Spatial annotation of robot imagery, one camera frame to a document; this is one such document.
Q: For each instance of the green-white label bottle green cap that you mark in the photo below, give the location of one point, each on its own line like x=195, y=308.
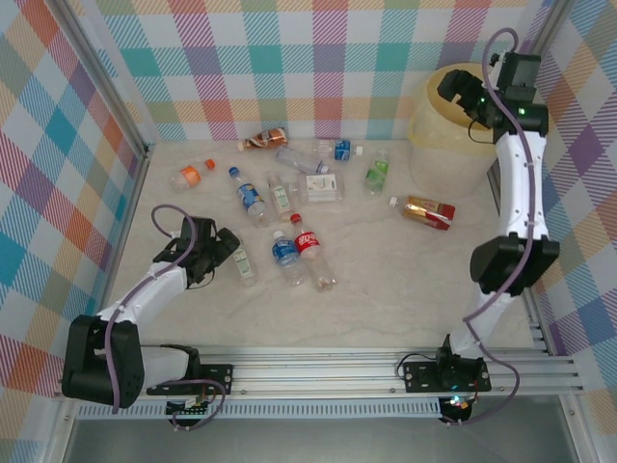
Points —
x=245, y=265

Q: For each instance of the blue label bottle white cap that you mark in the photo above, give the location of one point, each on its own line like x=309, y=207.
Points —
x=284, y=253
x=342, y=149

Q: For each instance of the small clear bottle green-white label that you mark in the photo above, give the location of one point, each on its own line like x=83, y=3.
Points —
x=279, y=195

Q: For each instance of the orange label plastic bottle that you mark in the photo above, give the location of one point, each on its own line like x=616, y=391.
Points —
x=189, y=176

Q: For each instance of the red label bottle red cap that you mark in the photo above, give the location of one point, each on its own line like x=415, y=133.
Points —
x=308, y=243

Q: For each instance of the beige round waste bin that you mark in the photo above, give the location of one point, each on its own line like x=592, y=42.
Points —
x=443, y=176

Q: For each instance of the clear lilac plastic bottle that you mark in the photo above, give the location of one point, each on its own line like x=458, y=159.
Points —
x=296, y=159

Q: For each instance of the clear square plastic bottle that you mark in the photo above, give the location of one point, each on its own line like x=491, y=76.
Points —
x=320, y=185

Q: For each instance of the copper label plastic bottle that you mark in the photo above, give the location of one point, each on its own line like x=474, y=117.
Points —
x=270, y=138

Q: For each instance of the green label plastic bottle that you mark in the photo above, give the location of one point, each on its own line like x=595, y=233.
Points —
x=377, y=171

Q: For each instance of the gold red label bottle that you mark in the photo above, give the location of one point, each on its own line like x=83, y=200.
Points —
x=426, y=209

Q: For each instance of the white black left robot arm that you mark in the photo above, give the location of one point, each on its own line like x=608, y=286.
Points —
x=159, y=284

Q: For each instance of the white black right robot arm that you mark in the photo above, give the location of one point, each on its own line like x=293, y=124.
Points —
x=520, y=193

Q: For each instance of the aluminium frame post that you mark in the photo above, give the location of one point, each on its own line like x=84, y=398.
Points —
x=544, y=24
x=103, y=82

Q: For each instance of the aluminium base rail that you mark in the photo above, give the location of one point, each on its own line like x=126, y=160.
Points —
x=313, y=373

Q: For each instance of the grey metal base plate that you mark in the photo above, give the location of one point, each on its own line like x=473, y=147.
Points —
x=313, y=441

